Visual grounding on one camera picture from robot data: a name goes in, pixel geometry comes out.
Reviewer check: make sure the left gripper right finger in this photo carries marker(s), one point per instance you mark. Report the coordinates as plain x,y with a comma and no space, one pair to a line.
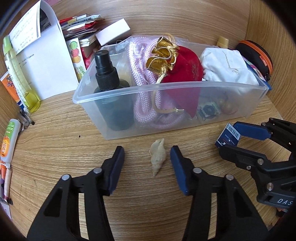
183,168

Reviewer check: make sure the metal nail clipper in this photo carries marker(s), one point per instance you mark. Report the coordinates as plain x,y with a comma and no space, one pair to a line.
25,120

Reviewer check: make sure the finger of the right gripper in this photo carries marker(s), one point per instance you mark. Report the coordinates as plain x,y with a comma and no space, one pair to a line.
280,131
243,158

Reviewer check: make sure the white green orange tube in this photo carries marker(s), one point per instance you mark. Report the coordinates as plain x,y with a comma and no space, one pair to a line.
9,140

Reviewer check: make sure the red velvet pouch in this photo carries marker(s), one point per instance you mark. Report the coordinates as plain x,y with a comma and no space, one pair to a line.
173,63

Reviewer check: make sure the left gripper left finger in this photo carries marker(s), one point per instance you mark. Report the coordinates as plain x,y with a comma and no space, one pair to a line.
111,170

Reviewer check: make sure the orange tube box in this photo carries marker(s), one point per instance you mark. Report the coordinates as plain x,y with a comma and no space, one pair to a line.
9,86

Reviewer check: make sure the black orange round case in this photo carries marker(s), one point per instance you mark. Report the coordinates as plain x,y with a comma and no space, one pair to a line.
258,56

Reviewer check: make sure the stack of books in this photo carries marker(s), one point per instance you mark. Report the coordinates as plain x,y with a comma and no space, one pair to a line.
83,28

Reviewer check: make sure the yellow sunscreen bottle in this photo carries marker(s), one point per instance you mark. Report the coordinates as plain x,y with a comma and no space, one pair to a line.
222,42

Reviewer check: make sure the white paper bag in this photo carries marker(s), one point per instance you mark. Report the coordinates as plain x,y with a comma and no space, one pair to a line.
42,52

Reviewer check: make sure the white drawstring pouch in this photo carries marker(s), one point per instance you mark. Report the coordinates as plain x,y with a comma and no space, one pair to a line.
228,68

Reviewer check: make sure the yellow green spray bottle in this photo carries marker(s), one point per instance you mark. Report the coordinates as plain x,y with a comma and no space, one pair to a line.
26,94

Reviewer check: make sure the clear plastic storage bin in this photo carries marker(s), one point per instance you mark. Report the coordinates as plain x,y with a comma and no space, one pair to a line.
123,98

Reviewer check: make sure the beige seashell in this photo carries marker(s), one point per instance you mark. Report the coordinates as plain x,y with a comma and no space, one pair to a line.
158,155

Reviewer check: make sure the colourful embroidered charm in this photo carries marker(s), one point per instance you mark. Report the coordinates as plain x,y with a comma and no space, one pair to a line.
227,106

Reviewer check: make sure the blue card box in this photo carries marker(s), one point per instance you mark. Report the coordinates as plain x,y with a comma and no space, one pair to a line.
228,136

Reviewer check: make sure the floral square tile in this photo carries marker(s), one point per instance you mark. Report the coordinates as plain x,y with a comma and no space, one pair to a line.
207,111

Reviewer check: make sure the fruit pattern box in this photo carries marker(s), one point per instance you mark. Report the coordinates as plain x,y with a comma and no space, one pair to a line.
76,57

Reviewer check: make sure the white small box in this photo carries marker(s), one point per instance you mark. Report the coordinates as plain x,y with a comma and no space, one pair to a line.
112,32

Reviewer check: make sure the orange marker pen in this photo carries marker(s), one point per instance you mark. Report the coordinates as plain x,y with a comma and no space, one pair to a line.
6,174

